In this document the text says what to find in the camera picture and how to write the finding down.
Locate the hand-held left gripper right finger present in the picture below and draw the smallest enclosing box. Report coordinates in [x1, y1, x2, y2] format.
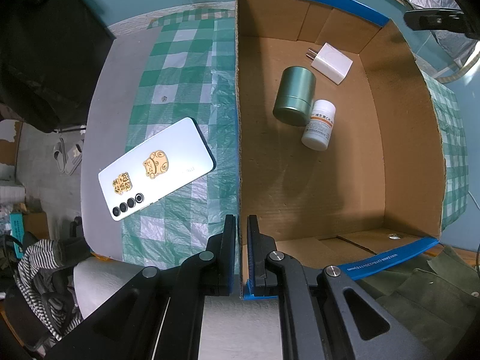
[247, 214, 447, 360]

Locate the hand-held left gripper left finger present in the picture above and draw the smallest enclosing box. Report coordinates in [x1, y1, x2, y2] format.
[49, 214, 238, 360]

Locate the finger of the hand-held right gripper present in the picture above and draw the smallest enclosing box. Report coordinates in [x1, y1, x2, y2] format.
[404, 7, 480, 42]

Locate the cardboard box with blue edges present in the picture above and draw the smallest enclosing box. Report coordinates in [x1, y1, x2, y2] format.
[234, 0, 447, 301]

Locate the white charger plug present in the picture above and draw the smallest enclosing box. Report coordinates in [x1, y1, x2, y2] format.
[307, 43, 354, 86]

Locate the white pill bottle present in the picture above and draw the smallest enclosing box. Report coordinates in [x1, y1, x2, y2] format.
[301, 99, 337, 152]

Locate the green metal tin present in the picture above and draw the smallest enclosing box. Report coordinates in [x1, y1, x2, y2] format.
[272, 66, 317, 127]

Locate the white smartphone with gold stickers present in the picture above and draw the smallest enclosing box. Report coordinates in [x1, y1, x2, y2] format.
[98, 117, 217, 223]

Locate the green checked plastic tablecloth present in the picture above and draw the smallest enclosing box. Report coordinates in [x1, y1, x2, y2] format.
[122, 9, 469, 274]

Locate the grey slipper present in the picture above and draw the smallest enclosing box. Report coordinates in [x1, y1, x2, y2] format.
[65, 139, 85, 175]
[52, 137, 71, 173]

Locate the olive green jacket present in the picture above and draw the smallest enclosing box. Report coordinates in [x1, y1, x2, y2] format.
[354, 245, 480, 360]

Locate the black and white striped cloth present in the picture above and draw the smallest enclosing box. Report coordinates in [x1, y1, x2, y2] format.
[15, 238, 83, 340]

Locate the teal box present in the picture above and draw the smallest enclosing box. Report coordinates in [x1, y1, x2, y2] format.
[9, 212, 25, 256]

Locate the black chair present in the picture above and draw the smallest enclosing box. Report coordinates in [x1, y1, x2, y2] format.
[0, 229, 91, 360]

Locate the black hanging clothing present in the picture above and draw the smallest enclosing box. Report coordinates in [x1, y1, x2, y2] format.
[0, 0, 117, 134]

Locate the beige hose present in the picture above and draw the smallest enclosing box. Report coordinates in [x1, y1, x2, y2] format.
[437, 41, 480, 83]

